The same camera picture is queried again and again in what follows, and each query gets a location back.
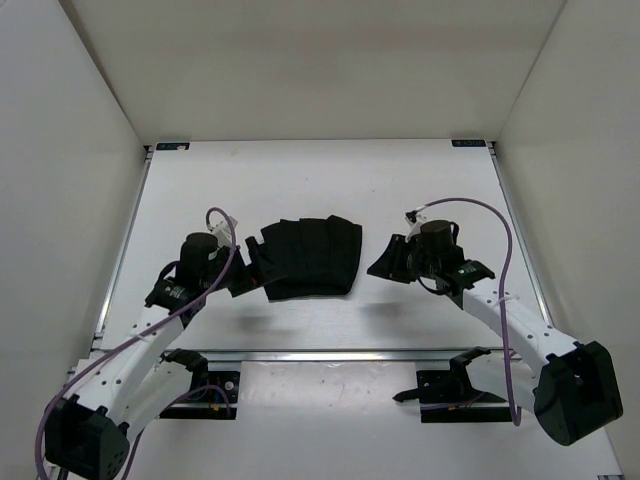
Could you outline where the blue corner label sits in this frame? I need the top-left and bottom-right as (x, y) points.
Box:
(155, 142), (190, 151)
(451, 139), (486, 148)

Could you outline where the black pleated skirt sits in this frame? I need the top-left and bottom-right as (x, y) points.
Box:
(261, 215), (363, 301)

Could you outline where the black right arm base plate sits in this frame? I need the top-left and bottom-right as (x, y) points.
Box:
(393, 347), (512, 424)

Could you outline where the aluminium table edge rail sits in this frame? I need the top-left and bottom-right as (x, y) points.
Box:
(92, 348), (501, 365)

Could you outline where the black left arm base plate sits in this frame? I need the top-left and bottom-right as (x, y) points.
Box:
(160, 363), (241, 421)

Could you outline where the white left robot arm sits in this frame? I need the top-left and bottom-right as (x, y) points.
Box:
(37, 232), (286, 479)

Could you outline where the right blue corner label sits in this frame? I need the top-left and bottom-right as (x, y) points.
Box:
(451, 139), (486, 148)

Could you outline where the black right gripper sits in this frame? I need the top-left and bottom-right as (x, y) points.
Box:
(367, 235), (439, 285)

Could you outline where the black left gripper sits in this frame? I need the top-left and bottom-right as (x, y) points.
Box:
(205, 232), (289, 294)

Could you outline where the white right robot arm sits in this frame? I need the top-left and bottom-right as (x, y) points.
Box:
(367, 209), (623, 446)

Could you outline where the left blue corner label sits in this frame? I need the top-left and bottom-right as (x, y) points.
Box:
(155, 142), (190, 151)

